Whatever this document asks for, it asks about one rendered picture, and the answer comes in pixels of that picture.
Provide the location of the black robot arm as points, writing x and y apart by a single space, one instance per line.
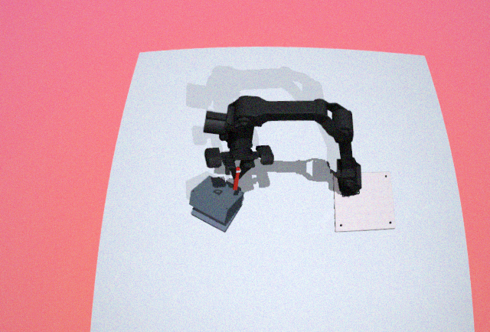
248 112

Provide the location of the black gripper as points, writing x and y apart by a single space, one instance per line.
238 151

